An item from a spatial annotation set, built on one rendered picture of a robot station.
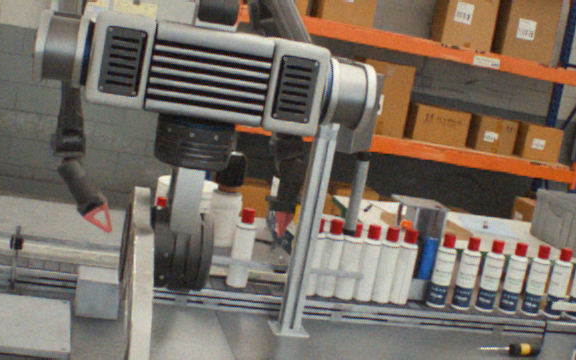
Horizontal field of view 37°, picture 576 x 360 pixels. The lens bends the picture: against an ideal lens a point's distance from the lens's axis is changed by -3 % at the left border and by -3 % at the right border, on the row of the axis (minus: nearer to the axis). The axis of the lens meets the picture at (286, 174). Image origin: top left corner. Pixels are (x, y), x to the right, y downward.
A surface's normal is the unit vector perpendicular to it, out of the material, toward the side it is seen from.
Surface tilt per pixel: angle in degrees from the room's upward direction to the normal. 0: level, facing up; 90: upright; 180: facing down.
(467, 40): 91
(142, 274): 29
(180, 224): 90
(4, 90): 90
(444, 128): 90
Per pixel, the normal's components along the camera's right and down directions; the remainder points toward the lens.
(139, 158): 0.20, 0.21
